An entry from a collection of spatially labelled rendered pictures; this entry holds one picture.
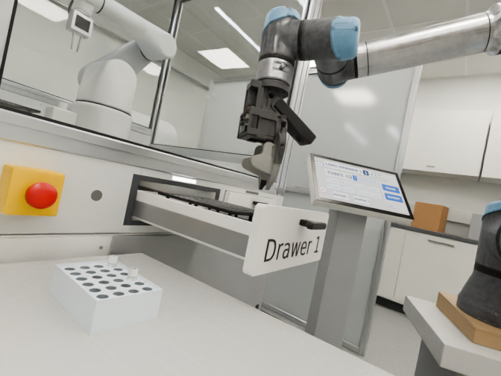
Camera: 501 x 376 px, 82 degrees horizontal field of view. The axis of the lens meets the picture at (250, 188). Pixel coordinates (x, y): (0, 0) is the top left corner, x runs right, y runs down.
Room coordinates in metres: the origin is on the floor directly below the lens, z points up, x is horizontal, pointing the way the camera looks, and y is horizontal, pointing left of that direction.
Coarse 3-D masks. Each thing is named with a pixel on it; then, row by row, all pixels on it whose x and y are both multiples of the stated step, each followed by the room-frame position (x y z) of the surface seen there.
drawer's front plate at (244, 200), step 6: (228, 192) 0.87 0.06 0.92; (234, 192) 0.89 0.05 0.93; (228, 198) 0.87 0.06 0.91; (234, 198) 0.89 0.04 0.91; (240, 198) 0.92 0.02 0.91; (246, 198) 0.95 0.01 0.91; (252, 198) 0.97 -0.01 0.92; (258, 198) 1.00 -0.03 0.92; (264, 198) 1.04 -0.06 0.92; (270, 198) 1.07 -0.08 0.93; (240, 204) 0.92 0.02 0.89; (246, 204) 0.95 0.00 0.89; (252, 204) 0.98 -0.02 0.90
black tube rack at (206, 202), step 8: (160, 192) 0.65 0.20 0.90; (184, 200) 0.61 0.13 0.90; (192, 200) 0.61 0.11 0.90; (200, 200) 0.66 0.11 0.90; (208, 200) 0.71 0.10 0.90; (216, 200) 0.77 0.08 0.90; (208, 208) 0.78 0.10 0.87; (216, 208) 0.56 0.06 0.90; (224, 208) 0.56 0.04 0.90; (232, 208) 0.60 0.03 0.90; (240, 208) 0.65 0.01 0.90; (248, 208) 0.70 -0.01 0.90
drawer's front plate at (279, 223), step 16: (256, 208) 0.44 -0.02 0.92; (272, 208) 0.45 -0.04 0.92; (288, 208) 0.49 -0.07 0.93; (256, 224) 0.43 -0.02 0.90; (272, 224) 0.46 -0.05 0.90; (288, 224) 0.50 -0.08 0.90; (256, 240) 0.43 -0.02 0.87; (288, 240) 0.51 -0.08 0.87; (304, 240) 0.57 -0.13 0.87; (320, 240) 0.65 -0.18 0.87; (256, 256) 0.43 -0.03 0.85; (304, 256) 0.59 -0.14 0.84; (320, 256) 0.66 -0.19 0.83; (256, 272) 0.44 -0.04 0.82
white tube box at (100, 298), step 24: (72, 264) 0.40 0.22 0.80; (96, 264) 0.42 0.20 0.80; (120, 264) 0.44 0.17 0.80; (72, 288) 0.34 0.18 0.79; (96, 288) 0.34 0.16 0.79; (120, 288) 0.36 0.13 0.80; (144, 288) 0.38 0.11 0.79; (72, 312) 0.34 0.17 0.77; (96, 312) 0.31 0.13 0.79; (120, 312) 0.33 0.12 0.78; (144, 312) 0.36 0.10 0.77
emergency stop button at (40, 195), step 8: (32, 184) 0.42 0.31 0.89; (40, 184) 0.42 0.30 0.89; (48, 184) 0.43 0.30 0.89; (32, 192) 0.42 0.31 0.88; (40, 192) 0.42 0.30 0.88; (48, 192) 0.43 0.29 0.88; (56, 192) 0.44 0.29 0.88; (32, 200) 0.42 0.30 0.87; (40, 200) 0.42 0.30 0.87; (48, 200) 0.43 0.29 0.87; (56, 200) 0.45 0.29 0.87; (40, 208) 0.43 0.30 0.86
